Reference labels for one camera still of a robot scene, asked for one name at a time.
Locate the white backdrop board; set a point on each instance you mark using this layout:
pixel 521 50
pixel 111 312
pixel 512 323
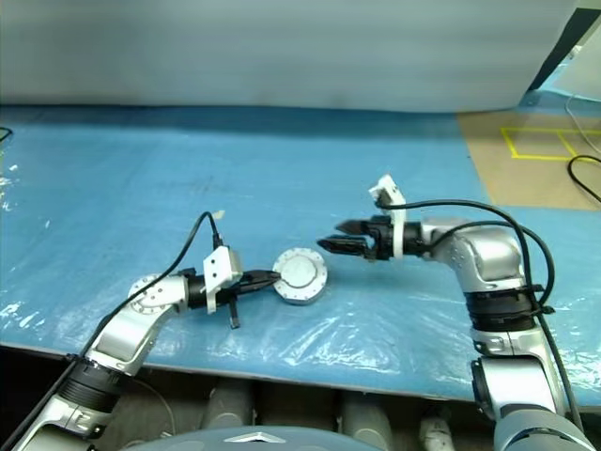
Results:
pixel 282 47

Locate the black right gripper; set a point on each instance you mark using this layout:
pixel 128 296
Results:
pixel 381 239

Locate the brown cardboard sheet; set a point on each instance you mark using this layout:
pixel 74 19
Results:
pixel 526 183

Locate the blue plastic table cover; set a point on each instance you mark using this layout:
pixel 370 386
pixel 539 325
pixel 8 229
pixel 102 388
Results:
pixel 328 164

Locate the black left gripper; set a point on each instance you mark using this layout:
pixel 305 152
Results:
pixel 237 290

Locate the small pale rounded object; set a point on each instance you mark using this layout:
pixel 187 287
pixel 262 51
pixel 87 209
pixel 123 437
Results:
pixel 434 428

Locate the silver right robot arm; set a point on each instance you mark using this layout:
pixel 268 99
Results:
pixel 493 253

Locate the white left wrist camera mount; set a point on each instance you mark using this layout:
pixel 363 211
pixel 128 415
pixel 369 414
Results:
pixel 218 268

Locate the grey robot torso with emblem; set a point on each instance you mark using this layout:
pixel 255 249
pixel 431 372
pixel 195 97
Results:
pixel 235 441

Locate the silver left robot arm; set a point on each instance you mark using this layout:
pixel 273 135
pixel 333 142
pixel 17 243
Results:
pixel 122 329

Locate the beige board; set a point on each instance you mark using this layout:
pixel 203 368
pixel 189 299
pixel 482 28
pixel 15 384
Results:
pixel 587 70

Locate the grey rounded cylinder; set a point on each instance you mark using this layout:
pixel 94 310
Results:
pixel 230 406
pixel 366 413

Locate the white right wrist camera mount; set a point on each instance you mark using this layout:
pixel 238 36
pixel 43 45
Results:
pixel 396 235

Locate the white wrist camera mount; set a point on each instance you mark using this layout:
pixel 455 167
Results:
pixel 396 235
pixel 218 268

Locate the grey round motor lid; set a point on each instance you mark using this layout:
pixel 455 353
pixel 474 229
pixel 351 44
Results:
pixel 300 272

